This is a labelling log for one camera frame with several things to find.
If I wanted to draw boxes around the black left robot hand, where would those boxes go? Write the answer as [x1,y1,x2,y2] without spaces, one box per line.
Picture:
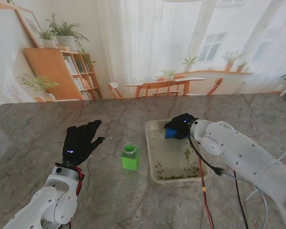
[61,120,106,166]

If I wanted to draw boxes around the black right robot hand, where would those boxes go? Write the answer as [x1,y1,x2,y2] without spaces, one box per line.
[163,113,199,140]

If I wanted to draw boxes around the blue plastic scraper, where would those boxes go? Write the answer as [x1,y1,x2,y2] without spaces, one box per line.
[164,128,190,140]

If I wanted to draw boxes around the translucent plastic baking tray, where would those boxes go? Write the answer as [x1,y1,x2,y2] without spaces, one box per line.
[144,119,210,184]

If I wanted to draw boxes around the green square glass jar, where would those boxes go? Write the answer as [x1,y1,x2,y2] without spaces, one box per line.
[121,142,141,171]

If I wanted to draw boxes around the scattered green beans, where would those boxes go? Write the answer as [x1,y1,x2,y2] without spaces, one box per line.
[152,137,201,181]

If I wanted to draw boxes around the white wooden dining table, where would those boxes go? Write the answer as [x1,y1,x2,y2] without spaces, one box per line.
[123,76,206,98]

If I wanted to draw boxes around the wooden slat back chair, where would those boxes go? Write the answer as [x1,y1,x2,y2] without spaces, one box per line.
[135,80,177,98]

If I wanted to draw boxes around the small table plant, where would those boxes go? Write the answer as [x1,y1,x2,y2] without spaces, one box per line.
[161,69,176,81]

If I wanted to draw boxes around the broad leaf windowsill plant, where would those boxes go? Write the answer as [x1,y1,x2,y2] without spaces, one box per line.
[181,56,198,72]

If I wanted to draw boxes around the white seat wooden chair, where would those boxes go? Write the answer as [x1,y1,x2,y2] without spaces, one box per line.
[108,82,123,99]

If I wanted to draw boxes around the leafy potted plant beside bookshelf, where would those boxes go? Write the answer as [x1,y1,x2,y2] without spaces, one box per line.
[17,73,60,102]

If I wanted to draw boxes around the tall windowsill plant orange pot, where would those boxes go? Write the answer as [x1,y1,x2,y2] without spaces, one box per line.
[222,50,244,72]

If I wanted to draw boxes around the wooden bookshelf with books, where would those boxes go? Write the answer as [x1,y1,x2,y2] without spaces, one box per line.
[23,47,103,101]

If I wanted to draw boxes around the small windowsill plant orange pot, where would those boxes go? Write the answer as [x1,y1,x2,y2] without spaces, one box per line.
[237,61,250,73]

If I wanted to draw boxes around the large potted plant white pot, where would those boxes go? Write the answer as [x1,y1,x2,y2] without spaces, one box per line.
[45,13,90,52]

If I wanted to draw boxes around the small potted plant white pot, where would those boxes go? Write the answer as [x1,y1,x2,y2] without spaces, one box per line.
[38,30,58,48]

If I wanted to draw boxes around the red black left arm cable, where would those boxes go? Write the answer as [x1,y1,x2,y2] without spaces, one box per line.
[66,167,85,229]

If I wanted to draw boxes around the red black arm cable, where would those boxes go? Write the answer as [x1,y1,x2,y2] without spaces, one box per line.
[188,135,250,229]
[66,167,85,229]

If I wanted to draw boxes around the red black right arm cable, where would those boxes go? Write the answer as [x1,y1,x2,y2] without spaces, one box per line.
[188,135,250,229]

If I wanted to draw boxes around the wooden picture frame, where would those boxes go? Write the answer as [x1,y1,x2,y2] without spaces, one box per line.
[15,8,45,49]

